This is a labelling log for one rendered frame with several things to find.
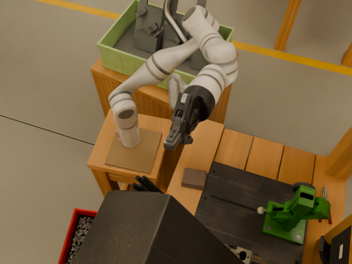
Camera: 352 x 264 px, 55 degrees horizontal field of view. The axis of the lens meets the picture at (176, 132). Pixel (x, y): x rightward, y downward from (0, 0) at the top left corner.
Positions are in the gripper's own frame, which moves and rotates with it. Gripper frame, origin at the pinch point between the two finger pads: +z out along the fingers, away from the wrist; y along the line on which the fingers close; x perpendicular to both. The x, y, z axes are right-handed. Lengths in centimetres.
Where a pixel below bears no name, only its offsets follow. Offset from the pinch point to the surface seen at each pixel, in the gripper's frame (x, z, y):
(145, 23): 70, -115, 32
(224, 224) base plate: -3, -33, 70
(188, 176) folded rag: 16, -43, 61
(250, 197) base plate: -9, -47, 67
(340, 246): -35.7, -8.6, 27.6
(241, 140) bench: 2, -72, 61
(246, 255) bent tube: -16, -11, 49
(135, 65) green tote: 64, -90, 44
